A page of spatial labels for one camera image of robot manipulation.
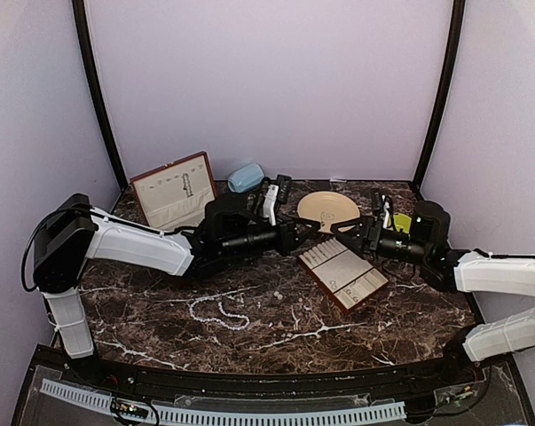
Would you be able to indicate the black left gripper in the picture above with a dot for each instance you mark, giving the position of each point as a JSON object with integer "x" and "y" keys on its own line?
{"x": 289, "y": 240}

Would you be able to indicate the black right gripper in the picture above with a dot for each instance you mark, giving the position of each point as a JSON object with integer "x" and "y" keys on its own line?
{"x": 359, "y": 247}

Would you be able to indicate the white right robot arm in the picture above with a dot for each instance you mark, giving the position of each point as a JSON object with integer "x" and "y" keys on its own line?
{"x": 452, "y": 270}

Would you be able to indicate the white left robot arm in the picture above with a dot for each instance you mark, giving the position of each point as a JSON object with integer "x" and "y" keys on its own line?
{"x": 75, "y": 232}

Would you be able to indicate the red wooden jewelry box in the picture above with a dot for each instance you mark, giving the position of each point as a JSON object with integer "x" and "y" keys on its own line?
{"x": 177, "y": 193}

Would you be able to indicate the cream ceramic plate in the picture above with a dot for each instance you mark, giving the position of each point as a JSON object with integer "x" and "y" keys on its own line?
{"x": 327, "y": 208}

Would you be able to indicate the red earring tray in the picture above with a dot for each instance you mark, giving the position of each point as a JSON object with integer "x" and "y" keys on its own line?
{"x": 347, "y": 279}

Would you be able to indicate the green small bowl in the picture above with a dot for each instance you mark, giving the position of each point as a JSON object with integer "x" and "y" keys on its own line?
{"x": 402, "y": 223}

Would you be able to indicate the light blue cup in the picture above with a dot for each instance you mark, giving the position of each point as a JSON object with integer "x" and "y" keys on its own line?
{"x": 245, "y": 178}

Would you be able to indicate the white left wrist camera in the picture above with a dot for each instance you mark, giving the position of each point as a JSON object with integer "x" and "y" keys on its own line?
{"x": 275, "y": 193}

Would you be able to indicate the white slotted cable duct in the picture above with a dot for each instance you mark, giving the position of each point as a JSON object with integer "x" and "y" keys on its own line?
{"x": 215, "y": 411}

